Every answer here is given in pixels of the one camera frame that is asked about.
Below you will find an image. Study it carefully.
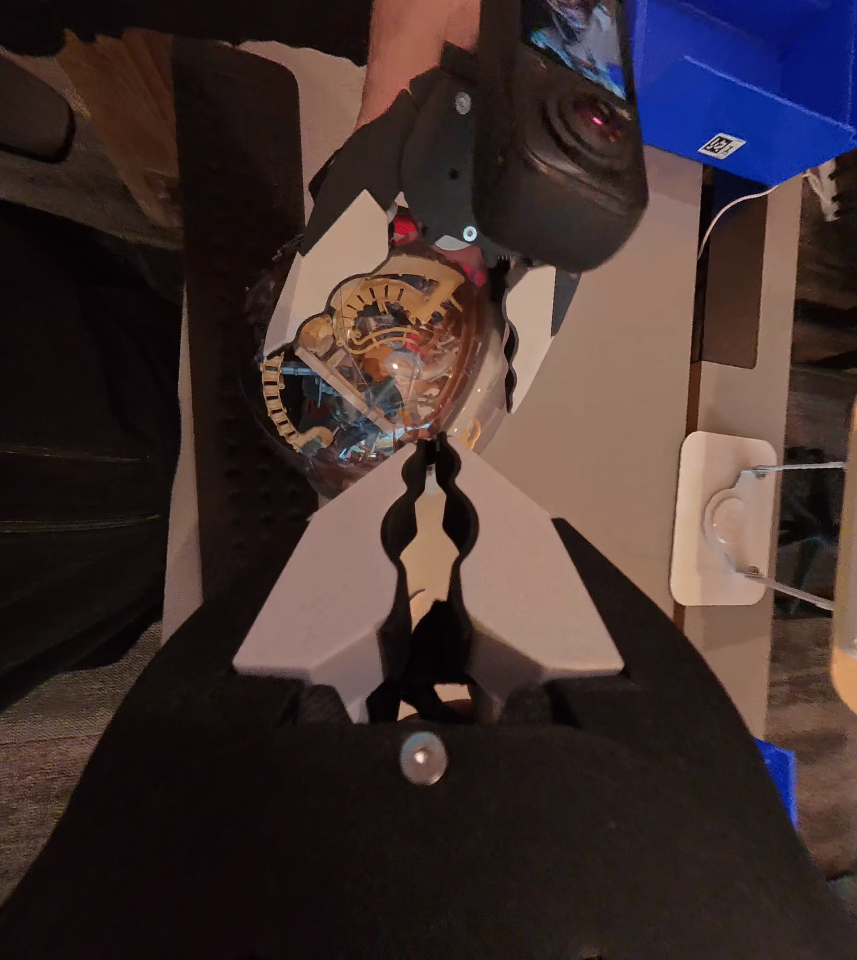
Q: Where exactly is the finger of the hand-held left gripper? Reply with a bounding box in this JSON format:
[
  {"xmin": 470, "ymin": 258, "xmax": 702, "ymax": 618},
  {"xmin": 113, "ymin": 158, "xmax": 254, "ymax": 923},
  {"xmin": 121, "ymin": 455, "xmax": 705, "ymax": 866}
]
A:
[
  {"xmin": 256, "ymin": 195, "xmax": 400, "ymax": 369},
  {"xmin": 504, "ymin": 267, "xmax": 565, "ymax": 418}
]

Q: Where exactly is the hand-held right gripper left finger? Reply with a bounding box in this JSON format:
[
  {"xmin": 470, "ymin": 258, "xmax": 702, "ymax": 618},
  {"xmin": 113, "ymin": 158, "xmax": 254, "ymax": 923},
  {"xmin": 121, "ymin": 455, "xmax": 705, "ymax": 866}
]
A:
[{"xmin": 231, "ymin": 440, "xmax": 427, "ymax": 706}]

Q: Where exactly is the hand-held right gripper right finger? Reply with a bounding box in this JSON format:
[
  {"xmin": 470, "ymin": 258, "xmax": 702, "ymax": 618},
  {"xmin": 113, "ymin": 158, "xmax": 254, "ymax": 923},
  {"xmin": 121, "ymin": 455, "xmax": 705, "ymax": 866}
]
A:
[{"xmin": 436, "ymin": 435, "xmax": 625, "ymax": 706}]

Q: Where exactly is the clear maze ball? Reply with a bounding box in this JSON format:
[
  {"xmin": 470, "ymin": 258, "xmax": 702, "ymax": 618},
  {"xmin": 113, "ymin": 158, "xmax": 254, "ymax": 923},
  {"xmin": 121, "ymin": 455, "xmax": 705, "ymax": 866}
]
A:
[{"xmin": 256, "ymin": 248, "xmax": 514, "ymax": 496}]

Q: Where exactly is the person's left hand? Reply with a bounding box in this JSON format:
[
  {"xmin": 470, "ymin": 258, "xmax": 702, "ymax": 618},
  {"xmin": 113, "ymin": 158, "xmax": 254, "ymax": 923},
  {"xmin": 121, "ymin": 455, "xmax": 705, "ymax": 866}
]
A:
[{"xmin": 357, "ymin": 0, "xmax": 485, "ymax": 133}]

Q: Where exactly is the black perforated pad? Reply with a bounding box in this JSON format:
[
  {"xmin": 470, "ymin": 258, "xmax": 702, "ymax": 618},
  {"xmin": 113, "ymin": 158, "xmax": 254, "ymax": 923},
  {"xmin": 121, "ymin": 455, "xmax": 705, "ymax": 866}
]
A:
[{"xmin": 171, "ymin": 38, "xmax": 322, "ymax": 601}]

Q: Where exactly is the blue labelled storage bin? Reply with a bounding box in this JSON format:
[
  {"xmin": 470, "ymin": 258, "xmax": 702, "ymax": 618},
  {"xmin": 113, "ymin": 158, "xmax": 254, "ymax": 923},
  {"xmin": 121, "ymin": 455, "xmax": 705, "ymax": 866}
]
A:
[{"xmin": 624, "ymin": 0, "xmax": 857, "ymax": 189}]

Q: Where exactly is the person's black clothing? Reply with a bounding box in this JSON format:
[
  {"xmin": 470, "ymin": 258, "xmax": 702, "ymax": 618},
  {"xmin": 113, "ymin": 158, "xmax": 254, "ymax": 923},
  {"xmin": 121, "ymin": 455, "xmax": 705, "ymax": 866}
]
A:
[{"xmin": 0, "ymin": 143, "xmax": 187, "ymax": 744}]

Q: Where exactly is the black chair armrest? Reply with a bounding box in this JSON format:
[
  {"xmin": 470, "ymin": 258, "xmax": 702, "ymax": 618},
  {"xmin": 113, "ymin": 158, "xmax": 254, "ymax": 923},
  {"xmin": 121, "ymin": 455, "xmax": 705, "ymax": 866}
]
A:
[{"xmin": 0, "ymin": 45, "xmax": 76, "ymax": 163}]

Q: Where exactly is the white cable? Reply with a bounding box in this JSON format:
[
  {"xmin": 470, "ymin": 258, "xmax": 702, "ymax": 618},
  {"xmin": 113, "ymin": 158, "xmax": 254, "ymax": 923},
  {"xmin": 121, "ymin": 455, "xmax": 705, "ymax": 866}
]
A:
[{"xmin": 694, "ymin": 170, "xmax": 808, "ymax": 268}]

